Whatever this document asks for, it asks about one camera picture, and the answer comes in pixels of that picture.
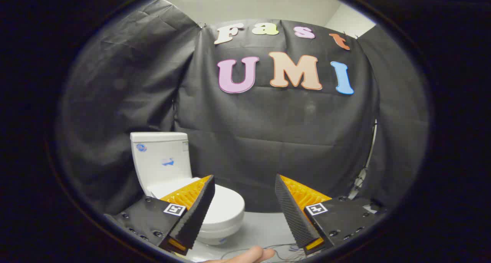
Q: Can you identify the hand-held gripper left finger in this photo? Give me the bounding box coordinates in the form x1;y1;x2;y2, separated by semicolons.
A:
104;174;216;256

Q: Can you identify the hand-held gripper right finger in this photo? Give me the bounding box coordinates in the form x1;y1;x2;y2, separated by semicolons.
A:
275;174;387;256

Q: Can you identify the curved white cable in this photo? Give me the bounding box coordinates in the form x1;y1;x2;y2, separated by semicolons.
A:
347;119;379;201

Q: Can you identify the white toilet lid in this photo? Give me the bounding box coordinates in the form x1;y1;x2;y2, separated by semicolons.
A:
148;178;246;230

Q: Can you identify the tangle of black cables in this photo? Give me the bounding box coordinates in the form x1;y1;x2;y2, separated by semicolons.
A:
221;243;308;262

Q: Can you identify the black backdrop cloth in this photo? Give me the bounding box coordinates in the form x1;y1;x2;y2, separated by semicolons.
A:
58;0;429;217

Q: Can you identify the white toilet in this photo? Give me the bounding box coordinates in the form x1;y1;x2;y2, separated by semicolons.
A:
130;131;246;245

